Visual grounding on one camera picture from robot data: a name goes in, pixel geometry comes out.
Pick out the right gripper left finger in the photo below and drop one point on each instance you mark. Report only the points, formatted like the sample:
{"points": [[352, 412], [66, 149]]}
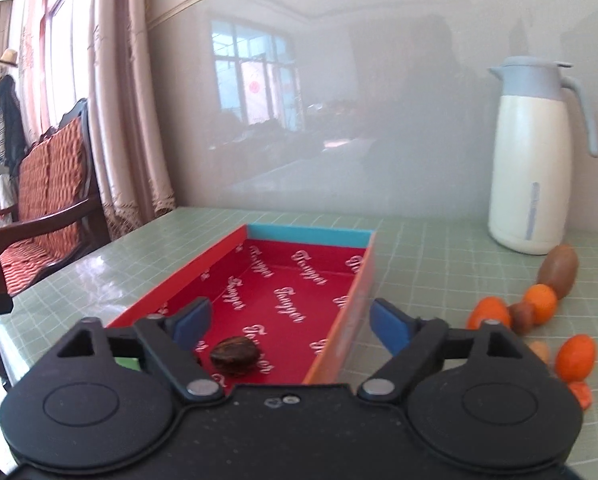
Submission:
{"points": [[101, 397]]}

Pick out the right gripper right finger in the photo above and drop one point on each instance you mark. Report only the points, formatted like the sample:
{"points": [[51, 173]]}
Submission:
{"points": [[477, 398]]}

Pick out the beige longan fruit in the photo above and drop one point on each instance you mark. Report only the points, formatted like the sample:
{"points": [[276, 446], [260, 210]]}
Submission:
{"points": [[541, 350]]}

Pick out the orange tangerine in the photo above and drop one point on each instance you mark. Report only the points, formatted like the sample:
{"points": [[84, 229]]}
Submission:
{"points": [[576, 358], [544, 302], [489, 308]]}

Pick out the small brown cut fruit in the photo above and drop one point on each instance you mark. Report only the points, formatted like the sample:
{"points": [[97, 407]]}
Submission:
{"points": [[521, 317]]}

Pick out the orange carrot piece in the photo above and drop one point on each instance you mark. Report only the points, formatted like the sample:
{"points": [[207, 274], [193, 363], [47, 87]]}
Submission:
{"points": [[583, 394]]}

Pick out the dark mangosteen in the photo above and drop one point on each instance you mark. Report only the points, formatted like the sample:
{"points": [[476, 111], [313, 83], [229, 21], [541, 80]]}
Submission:
{"points": [[235, 355]]}

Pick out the brown kiwi fruit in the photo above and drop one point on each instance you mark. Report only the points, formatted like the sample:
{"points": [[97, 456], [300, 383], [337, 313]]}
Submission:
{"points": [[558, 270]]}

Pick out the colourful cardboard box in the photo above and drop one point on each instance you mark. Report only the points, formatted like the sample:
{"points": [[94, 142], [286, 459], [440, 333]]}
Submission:
{"points": [[298, 293]]}

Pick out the green grid tablecloth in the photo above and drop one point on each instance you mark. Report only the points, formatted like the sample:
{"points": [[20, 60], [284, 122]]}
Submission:
{"points": [[426, 267]]}

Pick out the wooden sofa with red cushions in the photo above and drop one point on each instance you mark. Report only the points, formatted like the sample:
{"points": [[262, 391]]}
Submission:
{"points": [[58, 216]]}

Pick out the orange tangerine back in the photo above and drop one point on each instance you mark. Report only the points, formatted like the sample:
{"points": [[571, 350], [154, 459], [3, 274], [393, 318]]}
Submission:
{"points": [[544, 302]]}

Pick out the hanging dark jacket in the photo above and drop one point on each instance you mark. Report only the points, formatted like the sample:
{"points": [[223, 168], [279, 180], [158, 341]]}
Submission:
{"points": [[13, 145]]}

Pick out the beige lace curtain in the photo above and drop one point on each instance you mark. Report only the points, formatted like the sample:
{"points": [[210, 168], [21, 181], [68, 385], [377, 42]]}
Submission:
{"points": [[134, 185]]}

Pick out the white thermos jug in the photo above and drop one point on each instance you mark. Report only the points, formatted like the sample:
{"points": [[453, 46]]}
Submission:
{"points": [[533, 154]]}

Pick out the straw hat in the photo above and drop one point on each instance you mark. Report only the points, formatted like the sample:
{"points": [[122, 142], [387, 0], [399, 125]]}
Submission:
{"points": [[9, 58]]}

